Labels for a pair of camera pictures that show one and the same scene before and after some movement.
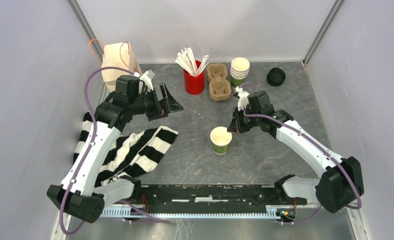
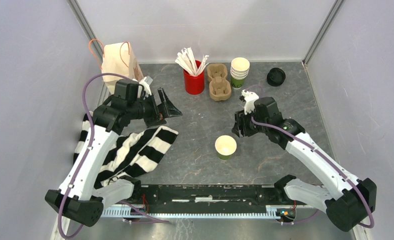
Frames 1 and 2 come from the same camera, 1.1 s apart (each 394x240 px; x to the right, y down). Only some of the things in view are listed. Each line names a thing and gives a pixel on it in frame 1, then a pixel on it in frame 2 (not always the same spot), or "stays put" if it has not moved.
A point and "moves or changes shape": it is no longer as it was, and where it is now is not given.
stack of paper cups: (239, 69) stays put
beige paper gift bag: (120, 55) stays put
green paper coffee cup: (220, 138) moves or changes shape
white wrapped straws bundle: (186, 59) stays put
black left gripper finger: (153, 115) → (151, 121)
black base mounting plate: (211, 198) stays put
